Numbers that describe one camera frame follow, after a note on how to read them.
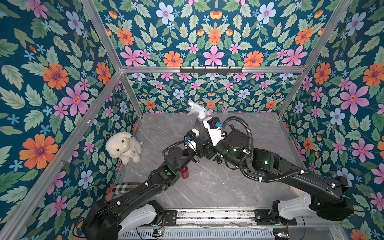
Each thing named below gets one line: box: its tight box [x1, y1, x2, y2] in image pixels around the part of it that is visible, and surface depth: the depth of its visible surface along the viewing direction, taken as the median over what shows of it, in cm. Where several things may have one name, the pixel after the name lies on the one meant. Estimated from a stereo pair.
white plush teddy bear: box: [105, 131, 142, 165], surface depth 85 cm
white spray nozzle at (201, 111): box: [186, 101, 210, 121], surface depth 56 cm
